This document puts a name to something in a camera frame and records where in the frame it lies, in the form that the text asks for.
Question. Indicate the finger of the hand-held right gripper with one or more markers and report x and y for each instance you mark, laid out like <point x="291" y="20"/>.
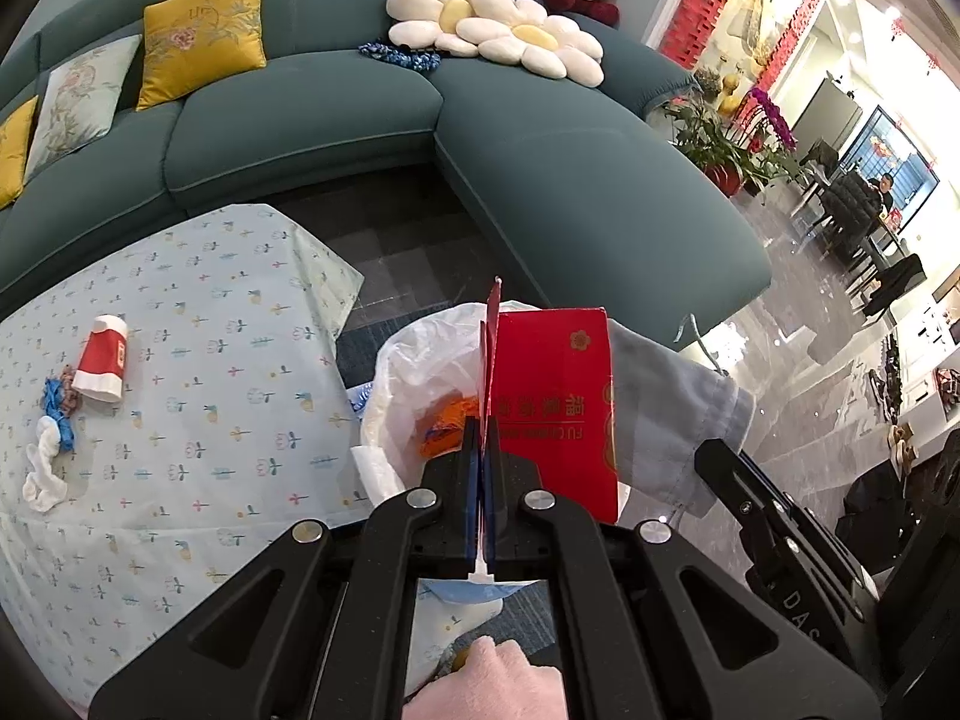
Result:
<point x="772" y="532"/>

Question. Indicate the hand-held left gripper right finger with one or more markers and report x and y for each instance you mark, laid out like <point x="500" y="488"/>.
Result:
<point x="600" y="577"/>

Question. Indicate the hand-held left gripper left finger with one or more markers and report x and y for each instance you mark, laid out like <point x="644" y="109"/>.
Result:
<point x="375" y="577"/>

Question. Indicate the light blue cloth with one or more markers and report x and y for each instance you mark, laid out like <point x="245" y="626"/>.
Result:
<point x="667" y="405"/>

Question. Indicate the orange plastic bag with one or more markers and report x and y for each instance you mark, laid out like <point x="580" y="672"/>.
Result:
<point x="446" y="427"/>

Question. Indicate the trash bin with white bag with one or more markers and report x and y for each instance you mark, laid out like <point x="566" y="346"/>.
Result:
<point x="405" y="390"/>

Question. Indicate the red gold printed paper box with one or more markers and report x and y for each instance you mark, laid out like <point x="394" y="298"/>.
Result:
<point x="555" y="390"/>

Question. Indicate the floral light blue tablecloth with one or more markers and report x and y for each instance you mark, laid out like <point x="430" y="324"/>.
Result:
<point x="187" y="390"/>

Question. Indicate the black dining chair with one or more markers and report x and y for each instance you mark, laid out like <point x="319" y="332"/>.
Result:
<point x="851" y="217"/>

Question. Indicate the crumpled white glove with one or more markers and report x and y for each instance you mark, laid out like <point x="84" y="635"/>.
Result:
<point x="45" y="472"/>

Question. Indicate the red paper cup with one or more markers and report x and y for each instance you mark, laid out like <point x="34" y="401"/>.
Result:
<point x="101" y="360"/>

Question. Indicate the teal fabric sofa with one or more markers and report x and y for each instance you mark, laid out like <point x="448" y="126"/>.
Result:
<point x="585" y="187"/>

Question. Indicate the green potted plant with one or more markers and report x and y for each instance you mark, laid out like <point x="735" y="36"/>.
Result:
<point x="712" y="142"/>

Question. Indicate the purple orchid plant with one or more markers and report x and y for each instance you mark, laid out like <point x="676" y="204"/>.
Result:
<point x="776" y="120"/>

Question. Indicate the blue patterned cloth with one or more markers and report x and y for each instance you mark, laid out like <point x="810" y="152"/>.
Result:
<point x="397" y="56"/>

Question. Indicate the white flower cushion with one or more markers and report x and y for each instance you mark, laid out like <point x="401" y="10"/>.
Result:
<point x="427" y="11"/>
<point x="547" y="41"/>

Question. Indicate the small yellow embroidered cushion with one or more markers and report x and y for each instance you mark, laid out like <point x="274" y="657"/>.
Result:
<point x="15" y="154"/>

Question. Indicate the light blue embroidered cushion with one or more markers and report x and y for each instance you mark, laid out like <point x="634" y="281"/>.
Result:
<point x="79" y="105"/>

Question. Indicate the large yellow embroidered cushion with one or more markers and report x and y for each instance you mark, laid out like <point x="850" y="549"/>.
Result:
<point x="202" y="37"/>

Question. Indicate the dark wall screen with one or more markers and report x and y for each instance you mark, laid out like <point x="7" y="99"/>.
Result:
<point x="829" y="116"/>

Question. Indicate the red wall decoration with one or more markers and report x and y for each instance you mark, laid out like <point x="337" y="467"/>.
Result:
<point x="795" y="15"/>
<point x="705" y="7"/>

